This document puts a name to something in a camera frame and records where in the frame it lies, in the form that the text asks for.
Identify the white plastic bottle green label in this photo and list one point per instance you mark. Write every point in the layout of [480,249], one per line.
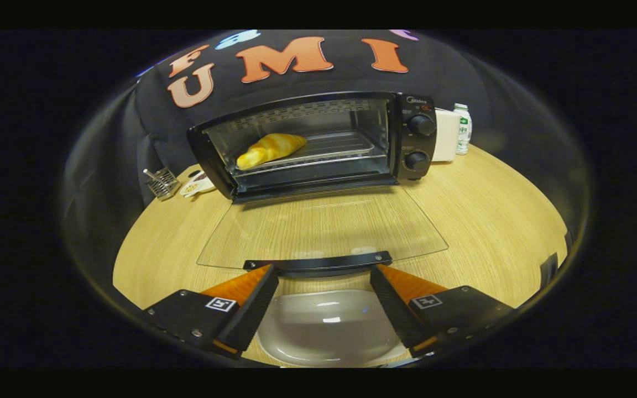
[463,130]

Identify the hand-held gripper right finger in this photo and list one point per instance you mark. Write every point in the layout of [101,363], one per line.
[393,312]

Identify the small white dish with snacks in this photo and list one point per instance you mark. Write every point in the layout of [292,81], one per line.
[197,186]

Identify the white oval plate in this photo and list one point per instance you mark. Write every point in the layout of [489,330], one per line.
[327,331]

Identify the white pop-up toaster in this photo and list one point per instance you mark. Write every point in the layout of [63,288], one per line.
[444,138]

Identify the metal baking tray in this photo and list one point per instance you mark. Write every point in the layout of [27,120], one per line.
[340,145]

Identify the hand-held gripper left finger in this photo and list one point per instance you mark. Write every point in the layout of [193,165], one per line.
[255,309]

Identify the golden croissant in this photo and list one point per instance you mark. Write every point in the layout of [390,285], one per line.
[271,149]

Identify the black toaster oven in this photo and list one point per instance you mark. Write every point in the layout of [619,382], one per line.
[415,143]

